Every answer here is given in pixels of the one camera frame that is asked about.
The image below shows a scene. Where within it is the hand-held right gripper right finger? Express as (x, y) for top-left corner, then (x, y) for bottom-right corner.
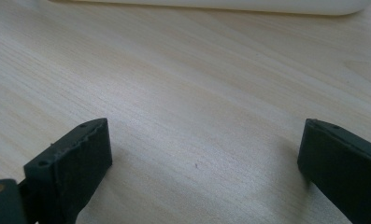
(296, 118), (371, 224)

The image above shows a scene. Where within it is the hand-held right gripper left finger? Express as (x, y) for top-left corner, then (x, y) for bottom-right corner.
(18, 117), (113, 224)

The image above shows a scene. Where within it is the white rounded plastic container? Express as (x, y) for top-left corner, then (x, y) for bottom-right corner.
(47, 0), (371, 17)

